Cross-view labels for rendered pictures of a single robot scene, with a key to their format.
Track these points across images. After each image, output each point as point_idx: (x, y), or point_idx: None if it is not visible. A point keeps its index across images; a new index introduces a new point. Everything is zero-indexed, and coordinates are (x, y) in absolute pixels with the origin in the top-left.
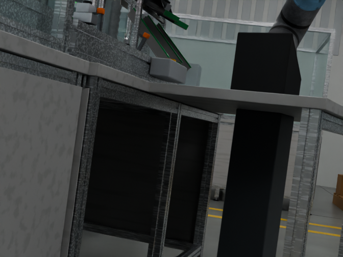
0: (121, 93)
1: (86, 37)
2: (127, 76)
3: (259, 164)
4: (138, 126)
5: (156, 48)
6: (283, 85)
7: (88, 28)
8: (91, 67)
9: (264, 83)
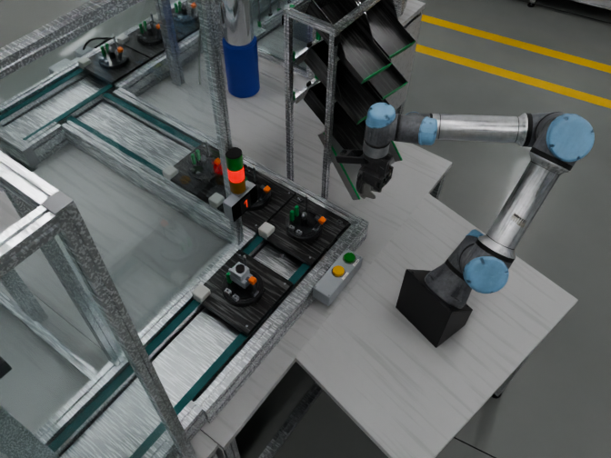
0: None
1: (219, 401)
2: (263, 399)
3: None
4: None
5: (348, 184)
6: (437, 338)
7: (219, 397)
8: (219, 445)
9: (424, 323)
